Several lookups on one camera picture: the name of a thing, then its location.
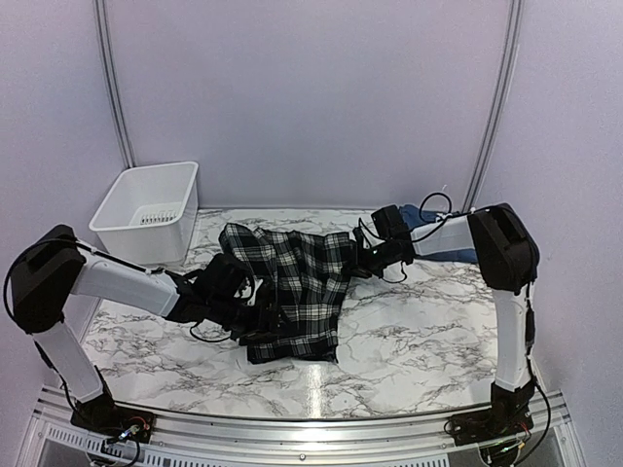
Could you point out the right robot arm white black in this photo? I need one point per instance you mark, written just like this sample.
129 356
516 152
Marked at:
507 257

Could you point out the aluminium front rail frame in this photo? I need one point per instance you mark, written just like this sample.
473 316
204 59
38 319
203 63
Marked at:
194 439

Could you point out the blue t-shirt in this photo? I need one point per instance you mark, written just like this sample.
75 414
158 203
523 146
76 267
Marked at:
414 217

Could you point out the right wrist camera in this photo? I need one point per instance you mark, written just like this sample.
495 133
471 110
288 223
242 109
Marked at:
359 238

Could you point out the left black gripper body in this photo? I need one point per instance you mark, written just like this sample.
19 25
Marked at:
249 326

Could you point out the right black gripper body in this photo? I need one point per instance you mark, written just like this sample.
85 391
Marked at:
375 261

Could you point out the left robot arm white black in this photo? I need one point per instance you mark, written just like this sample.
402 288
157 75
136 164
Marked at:
41 279

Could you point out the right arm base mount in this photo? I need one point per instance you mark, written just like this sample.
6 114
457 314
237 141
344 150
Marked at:
486 425

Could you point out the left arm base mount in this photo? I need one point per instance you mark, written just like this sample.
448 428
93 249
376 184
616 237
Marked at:
113 421

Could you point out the white plastic laundry bin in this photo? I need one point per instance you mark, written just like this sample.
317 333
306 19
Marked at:
149 213

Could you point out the right aluminium corner post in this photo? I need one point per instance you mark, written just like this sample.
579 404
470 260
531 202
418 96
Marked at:
503 84

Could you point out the plaid black white garment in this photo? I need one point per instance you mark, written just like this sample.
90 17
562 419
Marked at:
306 271

